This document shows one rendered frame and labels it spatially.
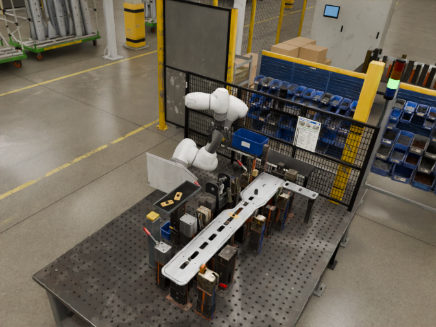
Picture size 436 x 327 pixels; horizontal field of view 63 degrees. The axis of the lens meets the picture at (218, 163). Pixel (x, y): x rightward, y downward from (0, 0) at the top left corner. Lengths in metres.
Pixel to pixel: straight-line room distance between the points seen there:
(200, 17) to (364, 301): 3.72
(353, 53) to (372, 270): 6.12
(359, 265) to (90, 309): 2.63
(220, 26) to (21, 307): 3.66
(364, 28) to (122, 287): 7.76
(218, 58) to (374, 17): 4.89
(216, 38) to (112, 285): 3.30
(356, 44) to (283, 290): 7.25
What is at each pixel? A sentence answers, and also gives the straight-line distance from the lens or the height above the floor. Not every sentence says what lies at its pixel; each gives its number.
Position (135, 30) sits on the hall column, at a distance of 10.11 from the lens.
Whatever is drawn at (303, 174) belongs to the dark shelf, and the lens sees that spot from 3.18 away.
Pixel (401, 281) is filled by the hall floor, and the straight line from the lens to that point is 4.08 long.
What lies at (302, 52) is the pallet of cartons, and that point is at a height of 0.96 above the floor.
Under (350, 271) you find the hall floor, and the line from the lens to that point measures 3.93.
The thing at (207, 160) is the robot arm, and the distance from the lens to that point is 3.18.
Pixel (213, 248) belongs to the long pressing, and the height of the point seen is 1.00.
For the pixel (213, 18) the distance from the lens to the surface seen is 4.81.
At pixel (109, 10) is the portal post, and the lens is 9.21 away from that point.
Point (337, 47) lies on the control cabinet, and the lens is 9.27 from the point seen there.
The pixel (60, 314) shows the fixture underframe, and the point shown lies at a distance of 3.07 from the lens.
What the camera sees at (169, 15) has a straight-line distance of 5.27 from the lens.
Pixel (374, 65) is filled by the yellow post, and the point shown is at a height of 1.99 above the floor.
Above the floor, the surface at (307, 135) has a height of 1.29.
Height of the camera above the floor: 2.72
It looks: 33 degrees down
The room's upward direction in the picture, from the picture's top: 5 degrees clockwise
